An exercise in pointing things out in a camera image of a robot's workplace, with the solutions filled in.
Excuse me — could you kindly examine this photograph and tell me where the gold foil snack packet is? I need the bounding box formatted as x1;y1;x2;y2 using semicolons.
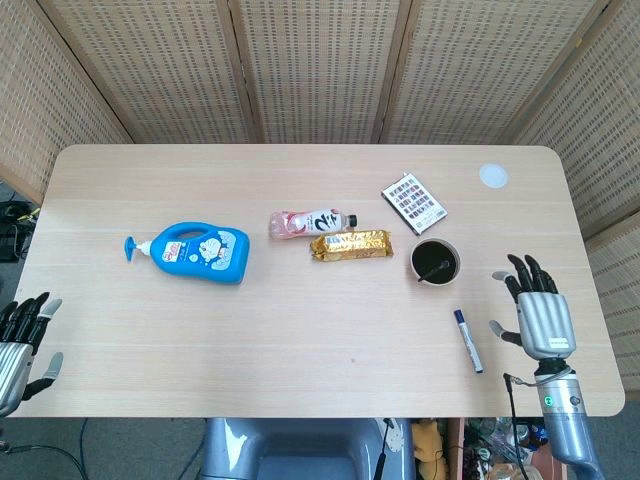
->
309;229;395;262

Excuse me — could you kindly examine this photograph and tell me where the black floor cable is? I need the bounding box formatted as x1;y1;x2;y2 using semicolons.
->
0;419;104;480

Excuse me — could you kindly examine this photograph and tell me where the black plastic spoon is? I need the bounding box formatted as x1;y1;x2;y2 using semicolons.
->
417;258;451;283

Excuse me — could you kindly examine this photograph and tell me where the beige bowl with dark inside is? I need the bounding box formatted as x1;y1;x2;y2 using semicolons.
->
410;237;462;288

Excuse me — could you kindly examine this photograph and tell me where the grey robot torso base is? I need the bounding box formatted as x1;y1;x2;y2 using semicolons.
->
199;417;416;480

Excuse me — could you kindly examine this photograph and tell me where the printed card box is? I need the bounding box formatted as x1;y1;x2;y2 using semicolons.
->
381;170;449;236

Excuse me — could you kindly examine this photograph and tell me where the pink white drink bottle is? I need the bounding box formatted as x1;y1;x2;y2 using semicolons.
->
270;209;359;240

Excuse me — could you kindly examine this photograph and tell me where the black equipment with cables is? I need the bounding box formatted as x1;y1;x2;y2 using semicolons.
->
0;199;41;264

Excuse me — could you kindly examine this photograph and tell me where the black cable with white bracket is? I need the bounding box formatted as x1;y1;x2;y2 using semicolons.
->
372;418;404;480

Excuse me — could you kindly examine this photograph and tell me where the woven bamboo folding screen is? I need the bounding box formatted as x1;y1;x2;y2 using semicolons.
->
0;0;640;381

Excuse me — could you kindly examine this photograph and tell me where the yellow plush toy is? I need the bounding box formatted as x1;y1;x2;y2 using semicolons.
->
412;418;449;480

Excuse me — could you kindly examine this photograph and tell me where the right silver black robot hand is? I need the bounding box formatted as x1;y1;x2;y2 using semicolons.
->
489;253;576;361

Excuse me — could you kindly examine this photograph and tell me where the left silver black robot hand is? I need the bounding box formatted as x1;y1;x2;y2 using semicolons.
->
0;292;65;416

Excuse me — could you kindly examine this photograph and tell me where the white blue marker pen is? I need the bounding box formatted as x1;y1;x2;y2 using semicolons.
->
453;309;485;375

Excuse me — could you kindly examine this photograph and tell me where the white round table cap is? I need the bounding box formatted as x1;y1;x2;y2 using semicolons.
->
478;162;510;189

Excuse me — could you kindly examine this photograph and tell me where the black wrist cable with plug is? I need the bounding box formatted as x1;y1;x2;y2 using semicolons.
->
502;372;540;480

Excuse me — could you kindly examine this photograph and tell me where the blue pump detergent bottle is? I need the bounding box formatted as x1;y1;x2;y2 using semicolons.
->
124;222;251;286

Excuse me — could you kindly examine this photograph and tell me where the wooden crate with clutter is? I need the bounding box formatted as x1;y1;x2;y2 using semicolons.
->
447;417;561;480

